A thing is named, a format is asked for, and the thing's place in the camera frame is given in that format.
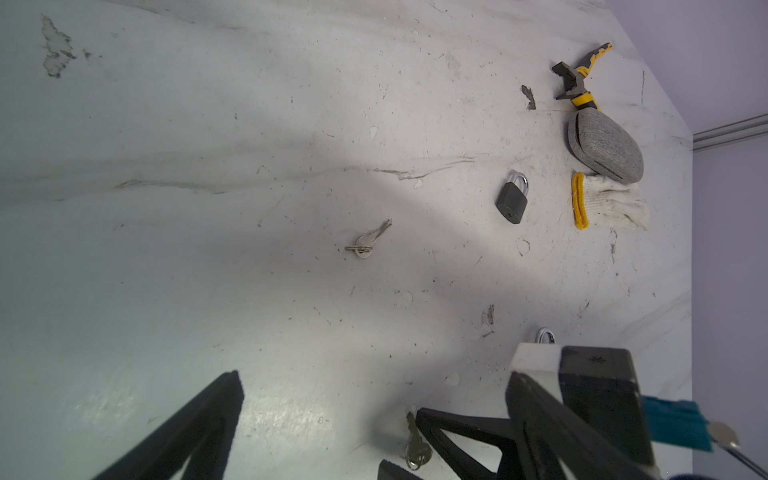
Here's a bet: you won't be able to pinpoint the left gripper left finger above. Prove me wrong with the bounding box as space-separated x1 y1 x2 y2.
96 371 244 479

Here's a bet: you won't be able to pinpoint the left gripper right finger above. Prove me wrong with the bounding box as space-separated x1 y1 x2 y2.
506 372 654 479

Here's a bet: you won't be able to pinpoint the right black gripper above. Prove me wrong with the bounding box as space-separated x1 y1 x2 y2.
415 343 660 480

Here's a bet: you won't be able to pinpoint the dark key on table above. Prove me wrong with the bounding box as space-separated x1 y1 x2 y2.
345 219 392 259

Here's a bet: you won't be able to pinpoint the silver key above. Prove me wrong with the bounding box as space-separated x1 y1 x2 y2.
405 411 433 471

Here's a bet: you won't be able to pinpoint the black padlock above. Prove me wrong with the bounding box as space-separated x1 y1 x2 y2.
495 170 529 224

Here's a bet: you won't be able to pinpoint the yellow black pliers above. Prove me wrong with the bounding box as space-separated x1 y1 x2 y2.
551 42 613 110

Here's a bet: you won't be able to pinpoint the blue padlock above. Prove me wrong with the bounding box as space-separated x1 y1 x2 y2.
640 326 715 454

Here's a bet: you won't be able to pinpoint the white yellow-cuffed work glove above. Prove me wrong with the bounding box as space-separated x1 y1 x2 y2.
571 172 650 230

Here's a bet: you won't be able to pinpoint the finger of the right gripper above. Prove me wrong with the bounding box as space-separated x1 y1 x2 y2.
376 460 420 480

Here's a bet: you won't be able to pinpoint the grey oval felt case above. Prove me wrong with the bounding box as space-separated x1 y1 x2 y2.
567 108 645 185

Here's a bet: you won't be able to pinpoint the aluminium frame structure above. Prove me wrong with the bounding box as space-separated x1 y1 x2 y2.
693 114 768 152

